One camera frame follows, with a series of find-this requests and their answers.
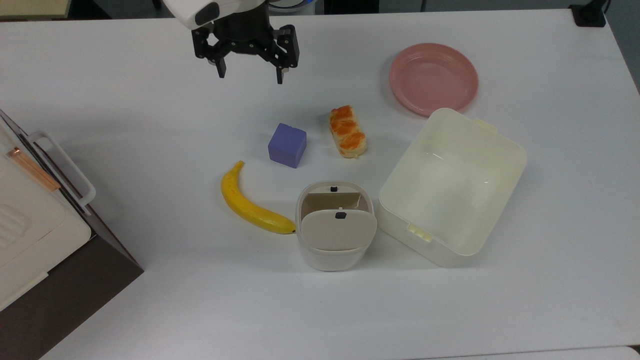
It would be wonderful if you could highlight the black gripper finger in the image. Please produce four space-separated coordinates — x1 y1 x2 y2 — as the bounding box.
260 24 301 85
191 26 232 79

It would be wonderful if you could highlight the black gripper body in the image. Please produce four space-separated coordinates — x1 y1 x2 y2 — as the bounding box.
212 0 279 57

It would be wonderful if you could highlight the beige trash can lid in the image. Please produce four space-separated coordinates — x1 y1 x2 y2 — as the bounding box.
300 209 378 252

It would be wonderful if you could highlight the small cream trash can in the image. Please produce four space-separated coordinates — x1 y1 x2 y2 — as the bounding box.
295 181 378 272

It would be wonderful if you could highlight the purple foam cube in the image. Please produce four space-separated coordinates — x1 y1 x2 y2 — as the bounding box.
268 123 307 169

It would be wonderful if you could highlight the toy bread with orange glaze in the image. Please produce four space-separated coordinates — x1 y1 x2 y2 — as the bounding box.
329 105 368 159

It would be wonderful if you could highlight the pink plastic plate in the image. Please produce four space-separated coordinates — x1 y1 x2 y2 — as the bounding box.
389 42 479 117

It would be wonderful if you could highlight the yellow toy banana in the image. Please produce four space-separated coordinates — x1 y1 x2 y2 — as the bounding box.
221 160 297 235

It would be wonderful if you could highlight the cream plastic open container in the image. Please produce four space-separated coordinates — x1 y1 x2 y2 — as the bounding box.
377 107 529 269

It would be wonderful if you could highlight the dark brown wooden crate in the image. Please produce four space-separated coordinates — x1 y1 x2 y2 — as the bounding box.
0 109 145 360

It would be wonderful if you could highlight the black clamp base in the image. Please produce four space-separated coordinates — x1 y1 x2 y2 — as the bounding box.
569 0 610 28

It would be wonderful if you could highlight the cream storage box with handles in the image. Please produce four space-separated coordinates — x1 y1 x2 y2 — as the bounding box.
0 120 93 312

